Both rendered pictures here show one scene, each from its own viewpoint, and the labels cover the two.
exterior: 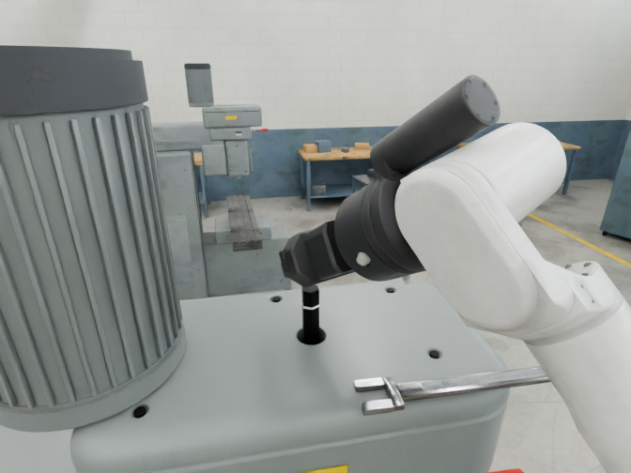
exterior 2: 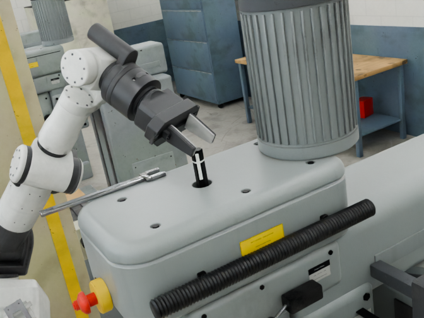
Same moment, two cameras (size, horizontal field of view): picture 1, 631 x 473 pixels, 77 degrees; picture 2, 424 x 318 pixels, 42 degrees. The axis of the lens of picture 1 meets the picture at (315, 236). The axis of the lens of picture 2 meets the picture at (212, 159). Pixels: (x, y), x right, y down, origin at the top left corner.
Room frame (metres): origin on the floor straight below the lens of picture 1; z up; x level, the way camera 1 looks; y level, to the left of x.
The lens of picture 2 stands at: (1.31, -0.23, 2.28)
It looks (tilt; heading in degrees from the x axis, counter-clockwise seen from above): 20 degrees down; 164
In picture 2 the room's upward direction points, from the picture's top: 10 degrees counter-clockwise
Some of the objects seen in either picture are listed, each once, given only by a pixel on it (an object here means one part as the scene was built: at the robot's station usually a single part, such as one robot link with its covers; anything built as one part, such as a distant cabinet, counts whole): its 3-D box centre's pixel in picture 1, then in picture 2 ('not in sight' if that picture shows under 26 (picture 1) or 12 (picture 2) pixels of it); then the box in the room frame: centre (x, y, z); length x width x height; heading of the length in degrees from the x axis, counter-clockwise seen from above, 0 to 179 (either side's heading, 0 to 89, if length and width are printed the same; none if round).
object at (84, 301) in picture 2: not in sight; (88, 301); (0.45, -0.24, 1.76); 0.04 x 0.03 x 0.04; 11
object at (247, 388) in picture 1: (300, 386); (216, 219); (0.40, 0.02, 1.81); 0.47 x 0.26 x 0.16; 101
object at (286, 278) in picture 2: not in sight; (238, 272); (0.40, 0.05, 1.68); 0.34 x 0.24 x 0.10; 101
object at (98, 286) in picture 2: not in sight; (101, 295); (0.45, -0.22, 1.76); 0.06 x 0.02 x 0.06; 11
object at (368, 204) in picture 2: not in sight; (271, 252); (0.54, 0.07, 1.79); 0.45 x 0.04 x 0.04; 101
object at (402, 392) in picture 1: (471, 383); (103, 191); (0.32, -0.16, 1.89); 0.24 x 0.04 x 0.01; 99
